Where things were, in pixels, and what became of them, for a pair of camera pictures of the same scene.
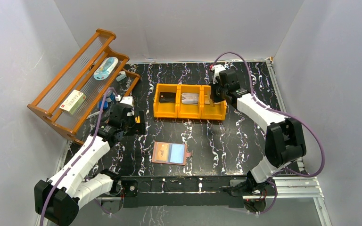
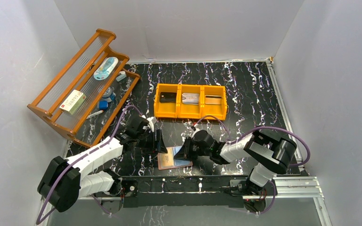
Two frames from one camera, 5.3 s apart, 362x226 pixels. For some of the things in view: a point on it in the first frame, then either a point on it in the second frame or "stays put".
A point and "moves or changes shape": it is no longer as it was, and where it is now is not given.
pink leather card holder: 171,153 moves or changes shape
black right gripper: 213,96 → 183,153
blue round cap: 105,104 stays put
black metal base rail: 181,191 stays put
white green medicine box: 73,101 stays put
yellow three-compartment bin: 187,101 stays put
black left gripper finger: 140,127 → 161,148
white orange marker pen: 97,112 stays put
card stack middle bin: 190,98 stays put
